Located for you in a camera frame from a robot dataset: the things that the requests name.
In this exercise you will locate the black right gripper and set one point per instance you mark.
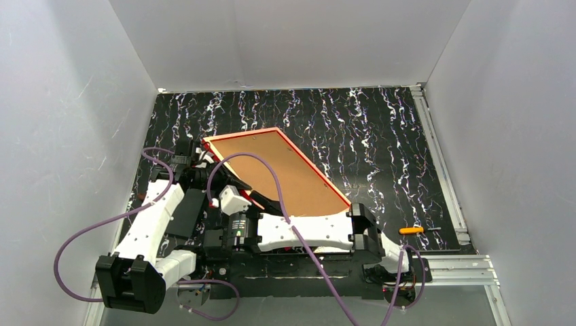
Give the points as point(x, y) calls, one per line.
point(254, 200)

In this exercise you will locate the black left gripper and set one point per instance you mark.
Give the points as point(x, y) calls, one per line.
point(186, 157)

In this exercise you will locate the red picture frame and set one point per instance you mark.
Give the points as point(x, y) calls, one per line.
point(306, 190)

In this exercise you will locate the yellow handled screwdriver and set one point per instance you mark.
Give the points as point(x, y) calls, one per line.
point(416, 230)

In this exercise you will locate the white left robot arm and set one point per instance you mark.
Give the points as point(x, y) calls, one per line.
point(132, 277)

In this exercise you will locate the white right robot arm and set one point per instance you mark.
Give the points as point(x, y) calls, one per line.
point(355, 230)

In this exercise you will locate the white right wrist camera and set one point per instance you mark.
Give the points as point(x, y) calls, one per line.
point(229, 201)

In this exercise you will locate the aluminium right side rail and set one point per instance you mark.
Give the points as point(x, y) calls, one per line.
point(454, 208)

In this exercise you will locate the aluminium rail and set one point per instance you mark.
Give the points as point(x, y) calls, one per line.
point(454, 208)
point(446, 270)

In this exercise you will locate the aluminium front rail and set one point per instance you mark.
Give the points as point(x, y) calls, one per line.
point(446, 270)

